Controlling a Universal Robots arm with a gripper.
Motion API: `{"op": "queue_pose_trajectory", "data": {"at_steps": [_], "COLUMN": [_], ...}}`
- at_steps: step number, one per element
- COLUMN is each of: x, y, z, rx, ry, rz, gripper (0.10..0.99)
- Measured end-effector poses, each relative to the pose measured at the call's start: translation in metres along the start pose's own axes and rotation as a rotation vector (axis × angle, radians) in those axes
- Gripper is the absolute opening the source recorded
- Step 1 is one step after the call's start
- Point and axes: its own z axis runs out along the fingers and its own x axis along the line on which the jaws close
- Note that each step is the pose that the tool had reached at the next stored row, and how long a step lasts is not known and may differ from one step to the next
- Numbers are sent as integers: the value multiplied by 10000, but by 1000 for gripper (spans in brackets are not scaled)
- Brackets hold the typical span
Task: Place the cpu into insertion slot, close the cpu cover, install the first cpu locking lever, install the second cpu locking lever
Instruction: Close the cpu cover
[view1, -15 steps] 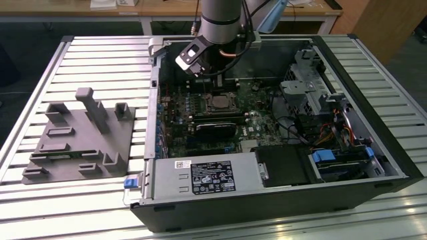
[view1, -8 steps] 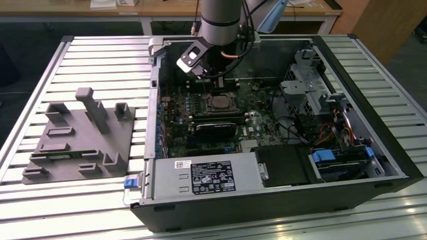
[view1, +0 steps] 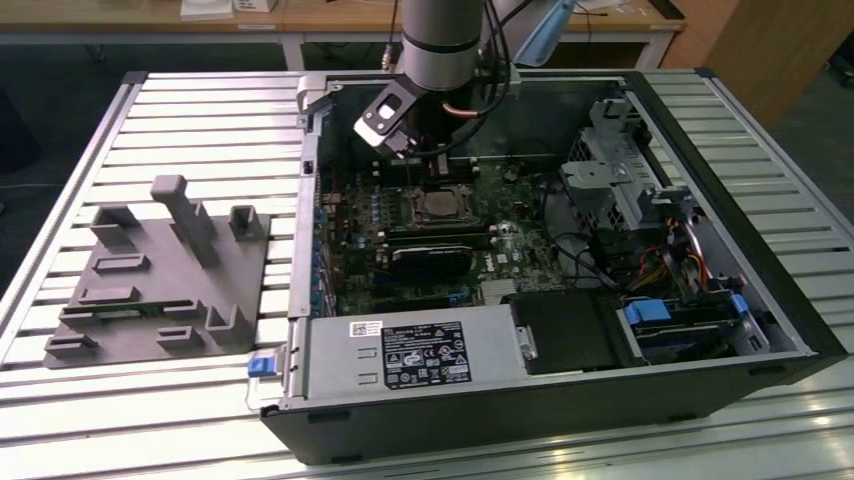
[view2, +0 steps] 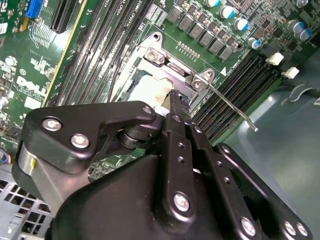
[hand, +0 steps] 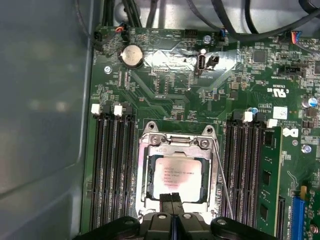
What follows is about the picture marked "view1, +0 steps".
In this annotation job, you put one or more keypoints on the blue plastic clip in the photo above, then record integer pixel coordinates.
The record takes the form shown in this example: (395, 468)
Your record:
(261, 366)

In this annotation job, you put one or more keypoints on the wooden desk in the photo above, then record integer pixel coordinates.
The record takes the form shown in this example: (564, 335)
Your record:
(320, 20)

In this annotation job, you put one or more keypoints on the silver chipset heat sink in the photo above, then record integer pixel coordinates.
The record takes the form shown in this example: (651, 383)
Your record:
(497, 289)

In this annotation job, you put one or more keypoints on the white cardboard box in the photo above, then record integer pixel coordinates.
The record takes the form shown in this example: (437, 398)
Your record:
(206, 10)

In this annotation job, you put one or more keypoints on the black drive bay cover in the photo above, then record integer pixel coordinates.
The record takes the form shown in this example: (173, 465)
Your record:
(573, 330)

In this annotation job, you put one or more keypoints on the grey metal drive cage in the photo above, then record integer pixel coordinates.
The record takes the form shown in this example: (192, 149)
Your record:
(620, 145)

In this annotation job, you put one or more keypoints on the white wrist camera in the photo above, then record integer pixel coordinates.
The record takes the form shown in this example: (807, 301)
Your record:
(383, 120)

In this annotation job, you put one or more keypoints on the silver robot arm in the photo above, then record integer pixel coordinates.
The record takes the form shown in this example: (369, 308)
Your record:
(440, 50)

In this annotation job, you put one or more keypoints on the blue plastic latch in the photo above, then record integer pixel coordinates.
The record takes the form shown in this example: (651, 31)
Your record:
(737, 307)

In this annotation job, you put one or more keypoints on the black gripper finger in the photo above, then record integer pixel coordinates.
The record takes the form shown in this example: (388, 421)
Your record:
(441, 165)

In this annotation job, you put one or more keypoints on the grey power supply unit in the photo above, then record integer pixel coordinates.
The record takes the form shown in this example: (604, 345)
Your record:
(333, 360)

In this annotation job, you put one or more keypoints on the black graphics card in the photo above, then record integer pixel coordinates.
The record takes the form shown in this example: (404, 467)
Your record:
(429, 260)

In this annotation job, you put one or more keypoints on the thin metal locking lever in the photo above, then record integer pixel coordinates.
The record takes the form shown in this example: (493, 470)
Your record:
(407, 175)

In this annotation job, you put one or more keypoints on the green motherboard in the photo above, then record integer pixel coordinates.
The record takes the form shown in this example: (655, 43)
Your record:
(520, 250)

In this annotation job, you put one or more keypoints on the hard disk in blue carrier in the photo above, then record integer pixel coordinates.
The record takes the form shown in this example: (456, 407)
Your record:
(643, 312)

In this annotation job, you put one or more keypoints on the black PC case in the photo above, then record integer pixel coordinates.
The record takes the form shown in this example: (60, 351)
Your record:
(467, 425)

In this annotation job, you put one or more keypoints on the grey parts rack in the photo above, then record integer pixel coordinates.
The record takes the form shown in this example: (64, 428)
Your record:
(166, 280)

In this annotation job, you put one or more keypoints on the wooden cabinet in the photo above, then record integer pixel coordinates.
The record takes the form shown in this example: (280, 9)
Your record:
(767, 60)

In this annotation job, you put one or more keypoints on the green RAM stick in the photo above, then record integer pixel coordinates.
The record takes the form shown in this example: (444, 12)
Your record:
(153, 311)

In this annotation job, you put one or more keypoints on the black CPU socket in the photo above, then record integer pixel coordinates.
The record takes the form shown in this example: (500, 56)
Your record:
(415, 221)

